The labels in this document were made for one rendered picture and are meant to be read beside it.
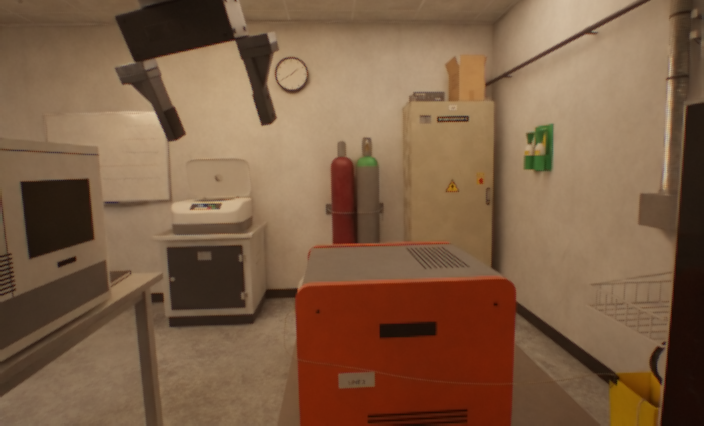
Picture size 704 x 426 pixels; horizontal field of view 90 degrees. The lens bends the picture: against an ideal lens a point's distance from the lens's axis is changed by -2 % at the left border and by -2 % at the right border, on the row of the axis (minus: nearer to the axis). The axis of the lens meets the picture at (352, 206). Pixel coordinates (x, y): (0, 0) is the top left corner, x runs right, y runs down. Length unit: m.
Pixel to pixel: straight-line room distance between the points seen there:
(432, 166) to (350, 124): 0.94
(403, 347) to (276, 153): 3.19
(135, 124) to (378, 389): 3.77
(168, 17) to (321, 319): 0.53
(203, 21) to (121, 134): 3.83
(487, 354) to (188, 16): 0.74
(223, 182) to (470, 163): 2.37
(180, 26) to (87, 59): 4.08
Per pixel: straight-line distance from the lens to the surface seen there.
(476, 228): 3.67
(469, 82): 3.69
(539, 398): 1.23
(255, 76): 0.47
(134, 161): 4.20
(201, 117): 3.98
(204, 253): 3.31
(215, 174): 3.73
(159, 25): 0.49
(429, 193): 3.48
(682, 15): 2.33
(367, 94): 3.82
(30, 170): 1.25
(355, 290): 0.69
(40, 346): 1.30
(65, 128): 4.57
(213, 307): 3.43
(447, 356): 0.78
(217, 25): 0.46
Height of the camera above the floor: 1.35
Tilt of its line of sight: 6 degrees down
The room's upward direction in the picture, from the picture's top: 1 degrees counter-clockwise
